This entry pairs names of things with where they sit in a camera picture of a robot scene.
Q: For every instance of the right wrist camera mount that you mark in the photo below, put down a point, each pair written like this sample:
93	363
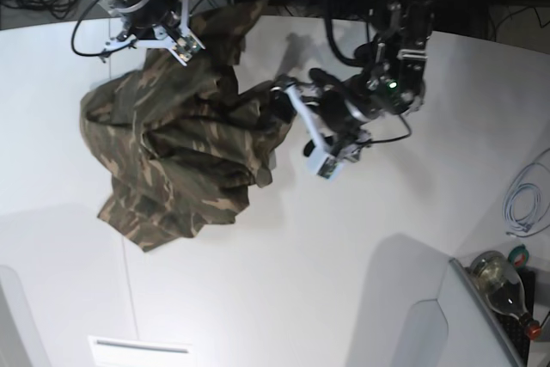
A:
180	41

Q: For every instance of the clear plastic bottle red cap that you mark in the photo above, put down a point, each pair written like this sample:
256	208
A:
500	284

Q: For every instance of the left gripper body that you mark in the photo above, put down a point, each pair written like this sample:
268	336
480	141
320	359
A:
346	113

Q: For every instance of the green tape roll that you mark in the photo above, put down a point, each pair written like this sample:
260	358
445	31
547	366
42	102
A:
519	257

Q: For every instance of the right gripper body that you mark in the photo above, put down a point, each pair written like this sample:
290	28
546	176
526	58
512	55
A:
140	16

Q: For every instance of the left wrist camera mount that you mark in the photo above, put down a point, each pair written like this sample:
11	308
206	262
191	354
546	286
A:
326	154

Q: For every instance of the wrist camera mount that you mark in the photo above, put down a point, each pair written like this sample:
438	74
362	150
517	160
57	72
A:
326	154
180	41

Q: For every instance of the camouflage t-shirt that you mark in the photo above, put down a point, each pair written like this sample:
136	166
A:
182	143

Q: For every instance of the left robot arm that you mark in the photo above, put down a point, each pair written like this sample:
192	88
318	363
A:
393	57

